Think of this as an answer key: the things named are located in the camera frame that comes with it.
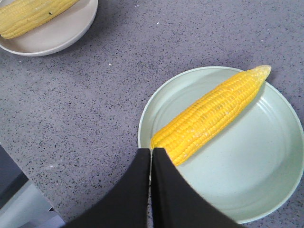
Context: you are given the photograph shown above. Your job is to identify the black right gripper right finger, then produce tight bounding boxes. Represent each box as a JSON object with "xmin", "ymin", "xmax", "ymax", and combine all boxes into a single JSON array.
[{"xmin": 152, "ymin": 148, "xmax": 242, "ymax": 228}]

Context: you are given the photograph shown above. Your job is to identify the pale green plate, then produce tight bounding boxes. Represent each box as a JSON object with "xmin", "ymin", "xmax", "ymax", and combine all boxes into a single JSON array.
[{"xmin": 138, "ymin": 66, "xmax": 304, "ymax": 224}]

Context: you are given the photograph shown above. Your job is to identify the dark yellow corn cob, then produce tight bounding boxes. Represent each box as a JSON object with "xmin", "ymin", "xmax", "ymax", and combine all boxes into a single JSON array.
[{"xmin": 0, "ymin": 0, "xmax": 77, "ymax": 39}]

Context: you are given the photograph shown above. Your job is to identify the golden corn cob white specks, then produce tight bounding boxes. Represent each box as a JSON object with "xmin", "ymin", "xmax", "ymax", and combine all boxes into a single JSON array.
[{"xmin": 150, "ymin": 65, "xmax": 272, "ymax": 166}]

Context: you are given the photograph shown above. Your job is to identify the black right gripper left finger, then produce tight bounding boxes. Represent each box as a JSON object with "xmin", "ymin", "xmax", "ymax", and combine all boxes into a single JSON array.
[{"xmin": 65, "ymin": 149, "xmax": 151, "ymax": 228}]

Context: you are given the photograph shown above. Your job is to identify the white round plate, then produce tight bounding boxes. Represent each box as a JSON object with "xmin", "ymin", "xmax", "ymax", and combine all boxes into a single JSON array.
[{"xmin": 0, "ymin": 0, "xmax": 98, "ymax": 57}]

